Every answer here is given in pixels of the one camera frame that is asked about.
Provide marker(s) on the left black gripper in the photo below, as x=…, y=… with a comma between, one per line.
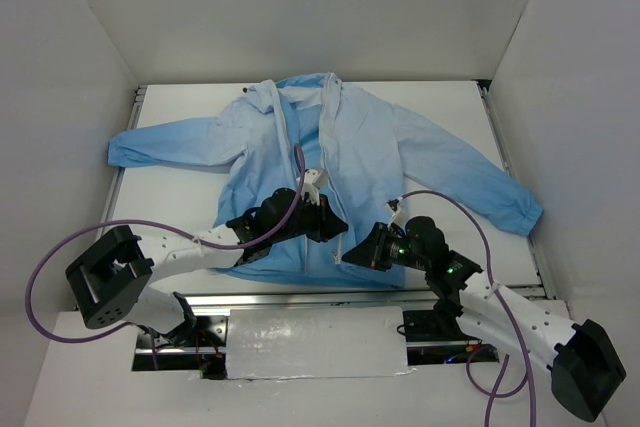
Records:
x=322, y=219

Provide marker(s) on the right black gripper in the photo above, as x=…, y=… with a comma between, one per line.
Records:
x=376, y=246

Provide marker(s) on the light blue zip jacket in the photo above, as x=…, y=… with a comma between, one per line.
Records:
x=367, y=146

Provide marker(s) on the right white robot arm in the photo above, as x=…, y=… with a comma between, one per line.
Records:
x=580, y=360

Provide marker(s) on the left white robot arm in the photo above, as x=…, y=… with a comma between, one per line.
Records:
x=113, y=279

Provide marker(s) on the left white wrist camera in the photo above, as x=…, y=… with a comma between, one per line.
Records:
x=314, y=181

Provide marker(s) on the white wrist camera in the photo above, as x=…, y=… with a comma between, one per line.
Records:
x=314, y=181
x=397, y=213

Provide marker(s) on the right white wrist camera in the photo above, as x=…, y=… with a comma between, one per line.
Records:
x=397, y=213

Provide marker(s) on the aluminium rail frame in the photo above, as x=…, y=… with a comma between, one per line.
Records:
x=292, y=296

